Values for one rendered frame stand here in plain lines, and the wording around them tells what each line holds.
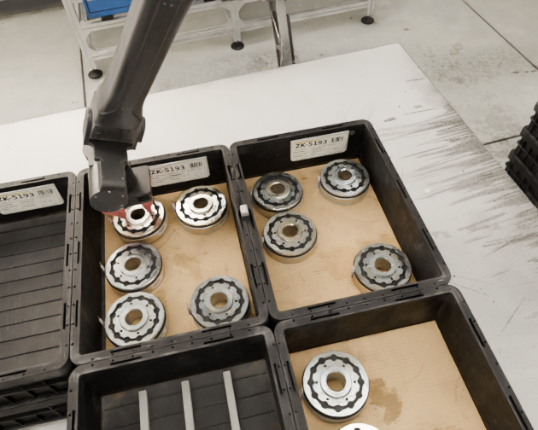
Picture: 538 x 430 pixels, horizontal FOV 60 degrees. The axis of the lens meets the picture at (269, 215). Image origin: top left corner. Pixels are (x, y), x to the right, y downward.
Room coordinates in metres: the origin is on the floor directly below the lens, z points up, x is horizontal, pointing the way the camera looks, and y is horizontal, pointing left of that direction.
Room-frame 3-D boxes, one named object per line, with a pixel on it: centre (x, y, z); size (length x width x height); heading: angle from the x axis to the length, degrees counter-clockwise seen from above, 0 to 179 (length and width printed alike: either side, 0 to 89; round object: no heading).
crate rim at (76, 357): (0.47, 0.19, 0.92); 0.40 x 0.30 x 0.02; 10
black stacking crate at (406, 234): (0.52, -0.11, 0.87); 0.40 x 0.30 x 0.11; 10
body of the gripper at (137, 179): (0.56, 0.26, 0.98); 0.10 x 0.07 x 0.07; 99
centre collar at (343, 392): (0.22, -0.09, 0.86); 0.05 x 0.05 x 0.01
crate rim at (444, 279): (0.52, -0.11, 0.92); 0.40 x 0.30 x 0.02; 10
